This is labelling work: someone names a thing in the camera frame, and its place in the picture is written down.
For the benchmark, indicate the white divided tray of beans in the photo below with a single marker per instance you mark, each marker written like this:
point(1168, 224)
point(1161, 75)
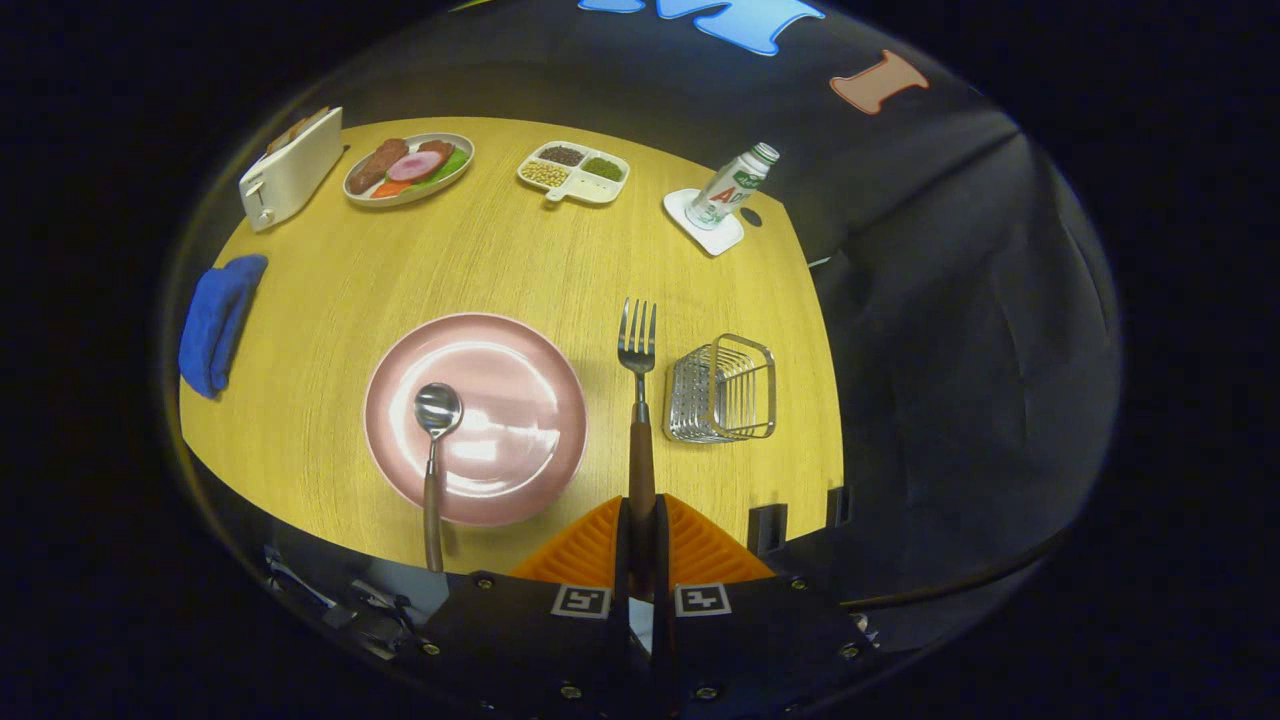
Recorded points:
point(582, 185)

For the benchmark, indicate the pink round plate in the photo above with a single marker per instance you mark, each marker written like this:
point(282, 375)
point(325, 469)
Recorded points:
point(510, 420)

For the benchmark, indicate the white drink bottle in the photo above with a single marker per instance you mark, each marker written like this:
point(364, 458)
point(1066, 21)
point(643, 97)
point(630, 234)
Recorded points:
point(728, 190)

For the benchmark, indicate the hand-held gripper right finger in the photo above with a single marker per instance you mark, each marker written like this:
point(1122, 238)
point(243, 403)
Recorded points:
point(662, 540)

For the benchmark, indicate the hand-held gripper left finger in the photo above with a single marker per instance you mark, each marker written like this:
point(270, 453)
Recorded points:
point(623, 540)

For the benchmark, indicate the brown toast slice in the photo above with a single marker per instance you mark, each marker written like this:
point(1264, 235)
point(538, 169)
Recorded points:
point(285, 136)
point(311, 120)

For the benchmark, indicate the orange carrot slice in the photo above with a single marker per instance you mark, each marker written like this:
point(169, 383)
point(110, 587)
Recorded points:
point(390, 189)

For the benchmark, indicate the long brown meat piece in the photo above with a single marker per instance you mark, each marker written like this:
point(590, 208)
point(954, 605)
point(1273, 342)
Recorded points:
point(376, 167)

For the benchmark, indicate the pink ham slice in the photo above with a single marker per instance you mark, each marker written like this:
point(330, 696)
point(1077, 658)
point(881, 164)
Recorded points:
point(415, 166)

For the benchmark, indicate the blue folded cloth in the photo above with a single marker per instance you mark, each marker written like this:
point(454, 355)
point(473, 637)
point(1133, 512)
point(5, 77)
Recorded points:
point(215, 325)

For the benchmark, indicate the green lettuce leaf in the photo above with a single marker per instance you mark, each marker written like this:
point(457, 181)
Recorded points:
point(455, 164)

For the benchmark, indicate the black backdrop cloth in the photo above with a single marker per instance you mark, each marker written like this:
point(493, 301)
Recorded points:
point(950, 330)

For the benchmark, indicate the white square coaster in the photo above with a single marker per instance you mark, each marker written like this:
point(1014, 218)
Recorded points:
point(722, 240)

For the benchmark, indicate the black table clamp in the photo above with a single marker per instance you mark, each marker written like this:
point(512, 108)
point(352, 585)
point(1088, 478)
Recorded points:
point(767, 528)
point(838, 506)

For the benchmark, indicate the small brown meat piece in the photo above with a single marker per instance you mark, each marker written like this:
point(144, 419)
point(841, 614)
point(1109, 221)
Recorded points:
point(437, 149)

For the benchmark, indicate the white toaster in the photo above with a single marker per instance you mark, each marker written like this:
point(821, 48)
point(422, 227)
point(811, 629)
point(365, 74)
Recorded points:
point(295, 180)

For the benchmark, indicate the grey plate of food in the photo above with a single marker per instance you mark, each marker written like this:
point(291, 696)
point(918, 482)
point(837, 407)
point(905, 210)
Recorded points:
point(405, 200)

